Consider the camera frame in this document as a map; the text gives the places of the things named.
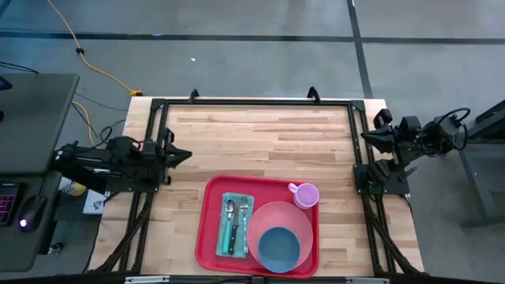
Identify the red plastic tray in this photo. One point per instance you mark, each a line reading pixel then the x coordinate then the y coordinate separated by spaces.
pixel 209 252

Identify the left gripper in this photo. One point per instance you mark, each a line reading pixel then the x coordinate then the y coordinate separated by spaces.
pixel 152 152

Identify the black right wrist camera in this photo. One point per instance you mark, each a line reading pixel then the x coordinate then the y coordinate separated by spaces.
pixel 382 117

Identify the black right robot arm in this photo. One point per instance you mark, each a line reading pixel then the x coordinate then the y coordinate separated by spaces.
pixel 414 150

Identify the yellow white bottle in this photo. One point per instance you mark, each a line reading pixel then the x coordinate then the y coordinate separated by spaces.
pixel 75 188

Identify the grey office desk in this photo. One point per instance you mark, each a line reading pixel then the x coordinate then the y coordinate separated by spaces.
pixel 35 118

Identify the white printed paper sheet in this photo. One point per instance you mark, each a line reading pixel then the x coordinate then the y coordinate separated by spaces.
pixel 94 203

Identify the black metal side table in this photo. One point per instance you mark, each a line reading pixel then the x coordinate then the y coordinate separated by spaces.
pixel 473 181

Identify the black aluminium table frame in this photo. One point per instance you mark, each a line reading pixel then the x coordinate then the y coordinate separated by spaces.
pixel 236 102

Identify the lilac plastic mug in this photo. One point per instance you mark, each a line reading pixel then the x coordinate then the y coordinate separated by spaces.
pixel 305 196

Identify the dark metal knife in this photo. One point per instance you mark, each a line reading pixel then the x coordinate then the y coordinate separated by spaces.
pixel 234 232

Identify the black caster wheel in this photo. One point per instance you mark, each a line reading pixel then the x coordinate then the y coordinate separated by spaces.
pixel 55 248

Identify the silver metal bracket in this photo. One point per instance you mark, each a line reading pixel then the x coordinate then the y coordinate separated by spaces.
pixel 367 280
pixel 148 279

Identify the black backlit keyboard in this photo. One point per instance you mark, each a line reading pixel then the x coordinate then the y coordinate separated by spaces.
pixel 6 205

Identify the blue plastic bowl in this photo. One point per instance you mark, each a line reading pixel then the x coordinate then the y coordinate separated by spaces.
pixel 279 250

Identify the pink round plate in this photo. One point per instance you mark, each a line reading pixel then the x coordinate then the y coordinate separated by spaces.
pixel 280 215

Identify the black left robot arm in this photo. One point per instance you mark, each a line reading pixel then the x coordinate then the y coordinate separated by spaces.
pixel 90 161

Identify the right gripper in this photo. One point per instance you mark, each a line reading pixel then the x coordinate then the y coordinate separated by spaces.
pixel 404 138

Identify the black computer mouse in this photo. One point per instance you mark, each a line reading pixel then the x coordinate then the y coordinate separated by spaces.
pixel 31 213

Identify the teal cloth napkin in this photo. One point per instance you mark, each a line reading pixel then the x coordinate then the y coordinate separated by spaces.
pixel 221 248

